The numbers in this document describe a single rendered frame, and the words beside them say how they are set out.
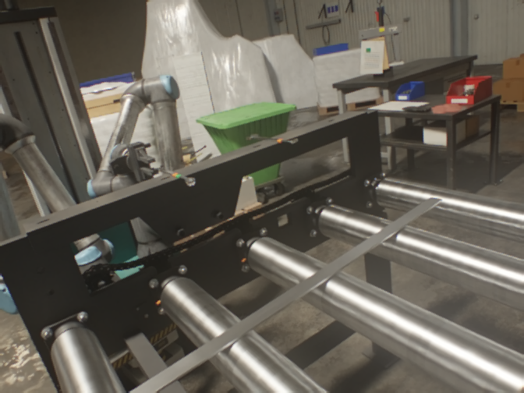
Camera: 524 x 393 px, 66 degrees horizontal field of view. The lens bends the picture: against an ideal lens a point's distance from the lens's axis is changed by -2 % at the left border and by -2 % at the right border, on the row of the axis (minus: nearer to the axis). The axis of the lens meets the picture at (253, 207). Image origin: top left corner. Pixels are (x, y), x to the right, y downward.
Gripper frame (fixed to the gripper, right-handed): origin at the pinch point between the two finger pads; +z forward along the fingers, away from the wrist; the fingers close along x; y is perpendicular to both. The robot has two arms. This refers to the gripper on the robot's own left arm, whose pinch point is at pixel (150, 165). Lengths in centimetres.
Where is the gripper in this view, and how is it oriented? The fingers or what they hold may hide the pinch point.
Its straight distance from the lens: 136.7
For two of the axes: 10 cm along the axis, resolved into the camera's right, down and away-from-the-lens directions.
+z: 5.5, 2.1, -8.0
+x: 1.8, 9.1, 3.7
